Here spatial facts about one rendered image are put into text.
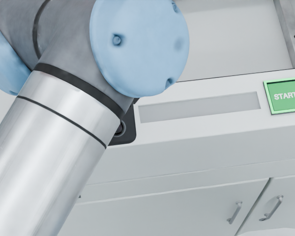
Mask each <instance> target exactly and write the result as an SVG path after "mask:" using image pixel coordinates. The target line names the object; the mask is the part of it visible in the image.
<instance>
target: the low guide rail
mask: <svg viewBox="0 0 295 236"><path fill-rule="evenodd" d="M273 2H274V5H275V8H276V12H277V15H278V19H279V22H280V26H281V29H282V33H283V36H284V39H285V42H286V46H287V49H288V53H289V56H290V60H291V63H292V66H293V68H295V15H294V12H293V9H292V6H291V3H290V0H273Z"/></svg>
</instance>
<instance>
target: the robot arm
mask: <svg viewBox="0 0 295 236"><path fill-rule="evenodd" d="M189 46H190V40H189V31H188V27H187V23H186V21H185V18H184V16H183V14H182V12H181V11H180V9H179V8H178V6H177V5H176V4H175V2H174V1H172V0H0V90H2V91H4V92H5V93H7V94H10V95H13V96H17V97H16V98H15V100H14V101H13V103H12V105H11V106H10V108H9V110H8V111H7V113H6V114H5V116H4V118H3V120H2V121H1V123H0V236H57V235H58V233H59V231H60V230H61V228H62V226H63V224H64V223H65V221H66V219H67V217H68V216H69V214H70V212H71V210H72V208H73V207H74V205H75V203H76V201H77V199H78V198H79V196H80V194H81V192H82V190H83V189H84V187H85V185H86V183H87V182H88V180H89V178H90V176H91V175H92V173H93V171H94V169H95V167H96V166H97V164H98V162H99V160H100V159H101V157H102V155H103V153H104V152H105V150H106V148H107V146H114V145H123V144H130V143H132V142H133V141H135V139H136V125H135V116H134V107H133V105H134V104H136V103H137V101H138V100H139V99H140V98H141V97H145V96H155V95H158V94H160V93H162V92H163V91H164V90H166V89H167V88H168V87H170V86H171V85H173V84H175V82H176V81H177V80H178V78H179V77H180V75H181V74H182V72H183V70H184V68H185V65H186V62H187V59H188V54H189Z"/></svg>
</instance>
